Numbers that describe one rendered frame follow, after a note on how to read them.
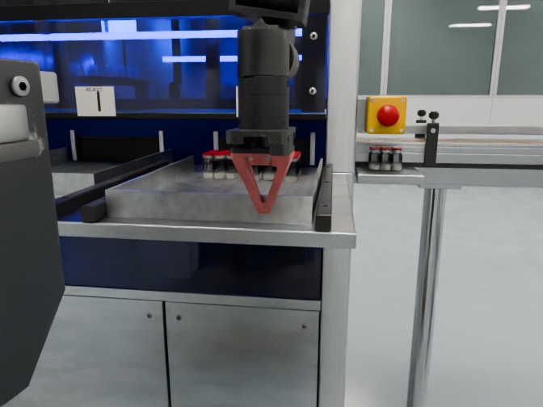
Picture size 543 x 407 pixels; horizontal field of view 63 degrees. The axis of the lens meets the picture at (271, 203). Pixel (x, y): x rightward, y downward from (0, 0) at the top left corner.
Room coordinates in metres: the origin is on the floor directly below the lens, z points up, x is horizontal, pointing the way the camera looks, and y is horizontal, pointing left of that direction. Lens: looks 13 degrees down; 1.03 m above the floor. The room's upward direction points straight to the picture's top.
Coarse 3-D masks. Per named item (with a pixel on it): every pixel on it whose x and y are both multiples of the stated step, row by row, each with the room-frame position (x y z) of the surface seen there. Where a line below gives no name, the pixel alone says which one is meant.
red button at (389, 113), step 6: (384, 108) 0.83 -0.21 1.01; (390, 108) 0.83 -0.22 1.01; (396, 108) 0.83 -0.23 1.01; (378, 114) 0.83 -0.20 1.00; (384, 114) 0.83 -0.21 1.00; (390, 114) 0.83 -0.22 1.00; (396, 114) 0.83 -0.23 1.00; (378, 120) 0.84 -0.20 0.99; (384, 120) 0.83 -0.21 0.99; (390, 120) 0.83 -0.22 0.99; (396, 120) 0.83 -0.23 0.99; (390, 126) 0.83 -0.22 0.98
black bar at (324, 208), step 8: (328, 168) 0.82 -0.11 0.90; (328, 176) 0.73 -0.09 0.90; (328, 184) 0.66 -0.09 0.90; (320, 192) 0.60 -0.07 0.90; (328, 192) 0.60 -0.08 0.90; (320, 200) 0.55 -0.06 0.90; (328, 200) 0.55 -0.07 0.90; (320, 208) 0.51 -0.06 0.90; (328, 208) 0.51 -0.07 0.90; (320, 216) 0.48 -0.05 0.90; (328, 216) 0.48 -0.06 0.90; (320, 224) 0.48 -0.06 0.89; (328, 224) 0.48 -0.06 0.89
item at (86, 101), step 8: (80, 88) 0.95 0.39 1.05; (88, 88) 0.94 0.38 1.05; (96, 88) 0.94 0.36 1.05; (104, 88) 0.94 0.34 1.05; (112, 88) 0.94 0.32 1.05; (80, 96) 0.95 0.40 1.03; (88, 96) 0.94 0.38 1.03; (96, 96) 0.94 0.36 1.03; (104, 96) 0.94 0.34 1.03; (112, 96) 0.94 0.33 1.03; (80, 104) 0.95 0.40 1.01; (88, 104) 0.94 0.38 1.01; (96, 104) 0.94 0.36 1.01; (104, 104) 0.94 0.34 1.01; (112, 104) 0.94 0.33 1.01; (80, 112) 0.95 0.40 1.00; (88, 112) 0.94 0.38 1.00; (96, 112) 0.94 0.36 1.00; (104, 112) 0.94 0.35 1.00; (112, 112) 0.94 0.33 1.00
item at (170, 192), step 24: (168, 168) 0.75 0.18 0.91; (192, 168) 0.87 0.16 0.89; (120, 192) 0.54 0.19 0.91; (144, 192) 0.54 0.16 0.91; (168, 192) 0.53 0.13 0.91; (192, 192) 0.53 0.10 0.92; (216, 192) 0.68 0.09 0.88; (240, 192) 0.68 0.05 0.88; (264, 192) 0.68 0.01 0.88; (288, 192) 0.68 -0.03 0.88; (312, 192) 0.53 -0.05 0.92; (120, 216) 0.54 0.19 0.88; (144, 216) 0.54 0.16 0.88; (168, 216) 0.53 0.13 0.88; (192, 216) 0.53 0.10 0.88; (216, 216) 0.52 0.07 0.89; (240, 216) 0.52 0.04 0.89; (264, 216) 0.52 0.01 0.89; (288, 216) 0.51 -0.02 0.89; (312, 216) 0.51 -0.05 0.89
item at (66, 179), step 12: (60, 156) 1.01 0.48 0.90; (156, 156) 0.91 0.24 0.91; (168, 156) 0.98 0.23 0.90; (60, 168) 0.93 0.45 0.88; (72, 168) 0.93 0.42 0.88; (84, 168) 0.93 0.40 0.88; (96, 168) 0.93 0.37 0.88; (108, 168) 0.72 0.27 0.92; (120, 168) 0.75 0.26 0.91; (132, 168) 0.80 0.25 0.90; (60, 180) 0.67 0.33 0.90; (72, 180) 0.67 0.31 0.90; (84, 180) 0.67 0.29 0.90; (96, 180) 0.67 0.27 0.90; (60, 192) 0.68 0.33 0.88; (72, 192) 0.67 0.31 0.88
